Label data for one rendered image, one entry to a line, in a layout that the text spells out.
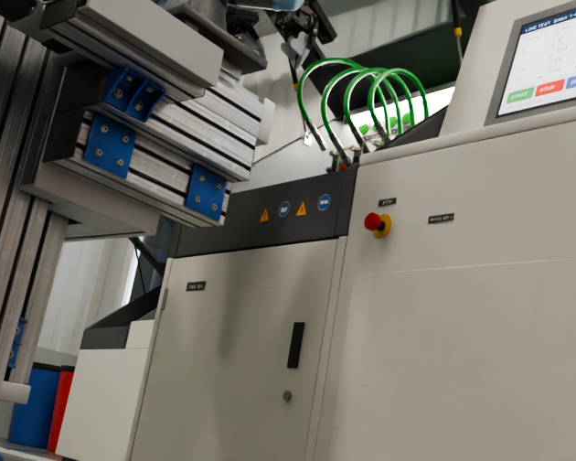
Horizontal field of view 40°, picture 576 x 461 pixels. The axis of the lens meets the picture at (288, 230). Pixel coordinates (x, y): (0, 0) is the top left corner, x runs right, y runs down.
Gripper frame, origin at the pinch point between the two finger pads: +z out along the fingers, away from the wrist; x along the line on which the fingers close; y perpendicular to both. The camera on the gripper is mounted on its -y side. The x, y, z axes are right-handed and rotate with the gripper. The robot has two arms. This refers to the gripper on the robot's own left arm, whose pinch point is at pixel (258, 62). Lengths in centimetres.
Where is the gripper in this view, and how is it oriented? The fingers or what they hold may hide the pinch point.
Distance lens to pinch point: 225.8
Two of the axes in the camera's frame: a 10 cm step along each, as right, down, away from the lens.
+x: 5.2, -3.6, -7.7
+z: 5.5, 8.4, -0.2
